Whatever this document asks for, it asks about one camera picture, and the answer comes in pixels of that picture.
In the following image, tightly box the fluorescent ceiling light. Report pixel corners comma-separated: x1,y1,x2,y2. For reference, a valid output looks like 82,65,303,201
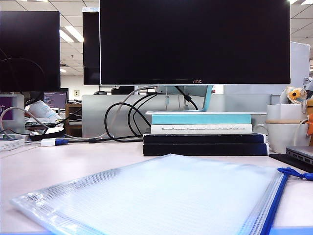
59,25,85,44

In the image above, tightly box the white thin cable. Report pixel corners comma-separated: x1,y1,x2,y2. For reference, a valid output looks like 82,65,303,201
293,118,310,147

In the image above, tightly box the silver computer with purple screen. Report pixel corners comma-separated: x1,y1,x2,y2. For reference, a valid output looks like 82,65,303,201
0,94,25,135

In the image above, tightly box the wooden cabinet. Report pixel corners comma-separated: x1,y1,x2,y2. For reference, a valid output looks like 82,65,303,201
65,103,83,138

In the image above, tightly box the black cable with ferrite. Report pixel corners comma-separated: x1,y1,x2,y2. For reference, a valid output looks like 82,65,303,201
175,85,199,111

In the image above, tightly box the black wide monitor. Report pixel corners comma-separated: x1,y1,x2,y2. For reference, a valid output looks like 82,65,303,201
0,11,61,93

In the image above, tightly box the black round base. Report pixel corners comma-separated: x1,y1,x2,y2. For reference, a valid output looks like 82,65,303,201
29,126,66,141

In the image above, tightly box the white mug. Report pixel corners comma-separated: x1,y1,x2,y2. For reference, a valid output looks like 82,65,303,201
254,122,310,154

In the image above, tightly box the transparent file bag blue zipper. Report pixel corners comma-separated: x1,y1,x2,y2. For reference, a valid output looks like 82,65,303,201
9,153,313,235

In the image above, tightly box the white book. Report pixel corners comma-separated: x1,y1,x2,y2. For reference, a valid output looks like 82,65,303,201
151,123,253,135

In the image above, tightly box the dark navy book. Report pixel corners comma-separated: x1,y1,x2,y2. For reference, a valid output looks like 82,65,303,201
143,143,270,157
143,133,269,144

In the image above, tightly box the white board panel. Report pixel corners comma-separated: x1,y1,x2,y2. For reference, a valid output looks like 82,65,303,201
290,41,311,88

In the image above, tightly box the grey monitor cable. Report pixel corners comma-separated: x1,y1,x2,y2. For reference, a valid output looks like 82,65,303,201
64,85,157,141

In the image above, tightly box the black upright monitor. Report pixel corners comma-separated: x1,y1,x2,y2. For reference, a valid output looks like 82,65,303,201
82,7,101,86

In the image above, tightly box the white square container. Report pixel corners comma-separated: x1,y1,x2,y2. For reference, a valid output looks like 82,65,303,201
266,104,308,121

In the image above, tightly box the plush toy with orange flower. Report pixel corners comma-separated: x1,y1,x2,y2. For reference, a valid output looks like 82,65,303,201
280,86,308,115

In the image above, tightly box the round wooden lid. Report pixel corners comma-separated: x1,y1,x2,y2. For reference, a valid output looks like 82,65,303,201
265,118,306,124

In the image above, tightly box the small monitor showing code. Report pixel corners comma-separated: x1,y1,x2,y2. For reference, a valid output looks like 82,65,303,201
44,88,69,111

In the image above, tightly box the white paper stack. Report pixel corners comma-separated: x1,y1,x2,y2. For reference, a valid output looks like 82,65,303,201
0,137,25,152

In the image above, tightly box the black AOC monitor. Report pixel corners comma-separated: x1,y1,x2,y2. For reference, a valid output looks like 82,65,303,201
99,0,291,86

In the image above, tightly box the grey arched cable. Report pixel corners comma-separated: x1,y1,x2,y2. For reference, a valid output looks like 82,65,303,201
0,106,50,134

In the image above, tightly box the silver laptop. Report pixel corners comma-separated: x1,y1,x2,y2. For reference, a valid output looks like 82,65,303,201
285,145,313,166

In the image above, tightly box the teal book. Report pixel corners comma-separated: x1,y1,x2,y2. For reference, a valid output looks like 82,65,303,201
151,114,252,125

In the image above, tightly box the white printed bottle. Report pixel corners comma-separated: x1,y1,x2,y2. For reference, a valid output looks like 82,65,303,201
27,100,64,122

